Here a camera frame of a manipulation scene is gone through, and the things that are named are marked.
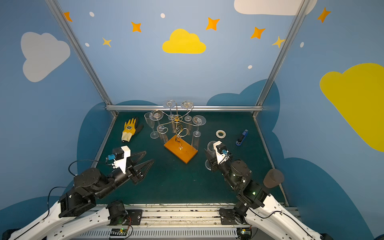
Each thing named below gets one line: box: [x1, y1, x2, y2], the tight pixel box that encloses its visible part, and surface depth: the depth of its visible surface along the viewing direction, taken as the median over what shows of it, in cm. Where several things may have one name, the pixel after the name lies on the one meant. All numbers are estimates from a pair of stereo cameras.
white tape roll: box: [215, 129, 227, 139], surface depth 111 cm
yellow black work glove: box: [121, 117, 144, 143], surface depth 110 cm
